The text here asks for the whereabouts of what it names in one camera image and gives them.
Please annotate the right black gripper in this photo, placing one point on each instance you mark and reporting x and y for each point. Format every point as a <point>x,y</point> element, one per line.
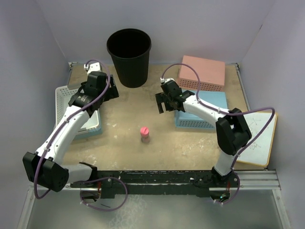
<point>162,98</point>

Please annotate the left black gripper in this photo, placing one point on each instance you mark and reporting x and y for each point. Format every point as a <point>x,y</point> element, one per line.
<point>111,93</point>

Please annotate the blue perforated plastic basket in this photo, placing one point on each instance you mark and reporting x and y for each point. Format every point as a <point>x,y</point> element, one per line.
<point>187,120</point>

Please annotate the large black plastic bucket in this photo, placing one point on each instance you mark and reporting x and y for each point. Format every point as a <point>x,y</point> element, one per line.
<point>130,49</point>

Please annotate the pink perforated plastic basket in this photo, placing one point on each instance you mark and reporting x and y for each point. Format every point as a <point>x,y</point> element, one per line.
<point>210,73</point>

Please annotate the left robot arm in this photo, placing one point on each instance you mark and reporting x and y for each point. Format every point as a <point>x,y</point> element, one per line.
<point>44,166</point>

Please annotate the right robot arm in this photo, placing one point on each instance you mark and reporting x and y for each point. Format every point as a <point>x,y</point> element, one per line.
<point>232,130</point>

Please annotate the pink capped small bottle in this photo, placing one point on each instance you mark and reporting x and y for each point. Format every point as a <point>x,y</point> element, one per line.
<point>144,132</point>

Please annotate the white perforated plastic basket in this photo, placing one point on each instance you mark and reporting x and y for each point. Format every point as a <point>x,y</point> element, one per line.
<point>62,97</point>

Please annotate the light blue basket under white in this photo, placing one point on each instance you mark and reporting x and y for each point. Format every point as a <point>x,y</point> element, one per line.
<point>95,131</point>

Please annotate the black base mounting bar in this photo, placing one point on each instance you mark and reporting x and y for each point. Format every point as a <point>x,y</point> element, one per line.
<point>199,183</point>

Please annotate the yellow framed whiteboard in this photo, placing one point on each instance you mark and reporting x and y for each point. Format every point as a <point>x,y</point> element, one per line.
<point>258,153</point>

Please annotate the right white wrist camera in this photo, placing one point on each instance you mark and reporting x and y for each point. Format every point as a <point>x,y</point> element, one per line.
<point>165,80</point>

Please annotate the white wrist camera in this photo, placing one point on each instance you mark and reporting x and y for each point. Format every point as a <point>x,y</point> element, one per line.
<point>165,80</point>
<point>92,67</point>

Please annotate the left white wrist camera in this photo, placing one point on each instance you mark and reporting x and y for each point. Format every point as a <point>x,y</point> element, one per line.
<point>92,67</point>

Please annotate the aluminium extrusion rail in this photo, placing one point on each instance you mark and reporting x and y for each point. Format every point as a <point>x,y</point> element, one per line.
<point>249,179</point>

